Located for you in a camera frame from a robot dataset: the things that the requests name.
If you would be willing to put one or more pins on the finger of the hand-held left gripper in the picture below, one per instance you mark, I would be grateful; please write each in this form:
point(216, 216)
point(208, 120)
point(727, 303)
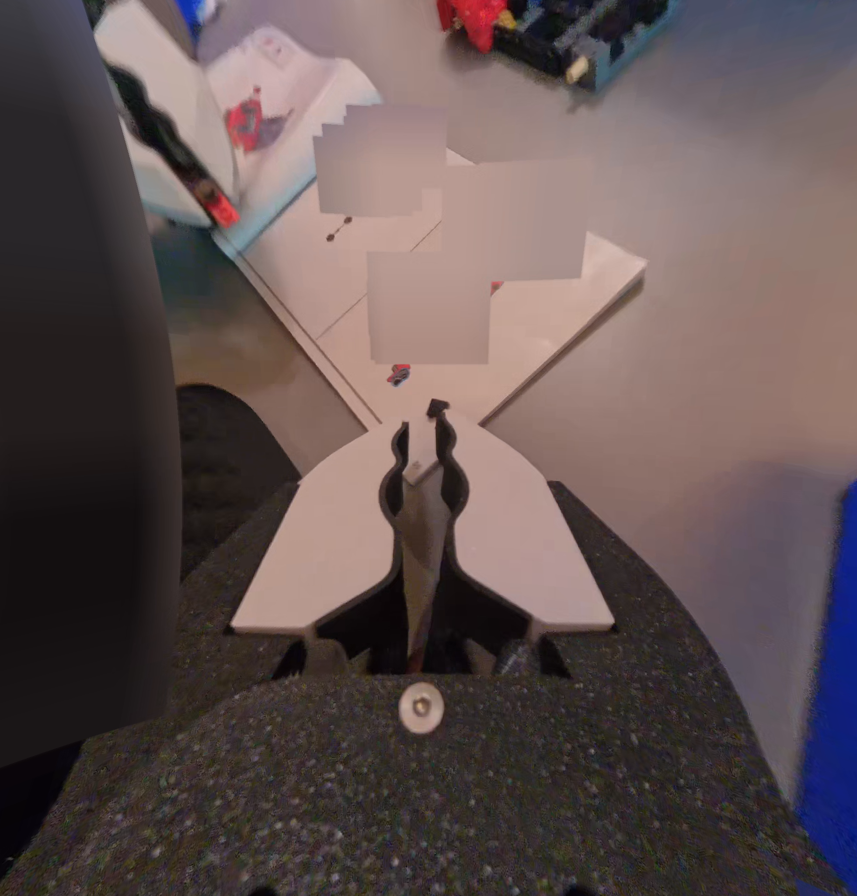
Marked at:
point(155, 183)
point(162, 63)

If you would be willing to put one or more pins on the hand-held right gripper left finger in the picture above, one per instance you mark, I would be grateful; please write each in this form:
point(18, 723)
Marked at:
point(309, 546)

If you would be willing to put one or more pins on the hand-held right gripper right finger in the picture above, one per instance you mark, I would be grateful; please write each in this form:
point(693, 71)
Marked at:
point(526, 546)

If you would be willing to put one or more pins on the red lego piece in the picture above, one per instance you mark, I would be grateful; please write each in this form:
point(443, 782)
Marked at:
point(224, 210)

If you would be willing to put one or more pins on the small black lego piece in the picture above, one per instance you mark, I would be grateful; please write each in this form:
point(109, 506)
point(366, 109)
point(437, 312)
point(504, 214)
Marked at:
point(436, 407)

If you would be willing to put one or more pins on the person's left forearm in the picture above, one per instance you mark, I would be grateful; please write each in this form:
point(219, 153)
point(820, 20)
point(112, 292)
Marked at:
point(64, 350)

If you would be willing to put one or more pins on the lego instruction booklet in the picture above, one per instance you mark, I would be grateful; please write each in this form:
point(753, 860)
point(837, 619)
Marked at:
point(295, 280)

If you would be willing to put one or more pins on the partly built lego model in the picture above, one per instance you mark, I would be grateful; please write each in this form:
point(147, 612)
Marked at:
point(540, 42)

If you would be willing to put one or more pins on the small blue object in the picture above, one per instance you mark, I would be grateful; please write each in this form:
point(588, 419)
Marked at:
point(189, 12)

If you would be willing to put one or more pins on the blue plastic container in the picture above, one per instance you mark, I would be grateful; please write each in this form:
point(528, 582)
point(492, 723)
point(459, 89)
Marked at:
point(848, 665)

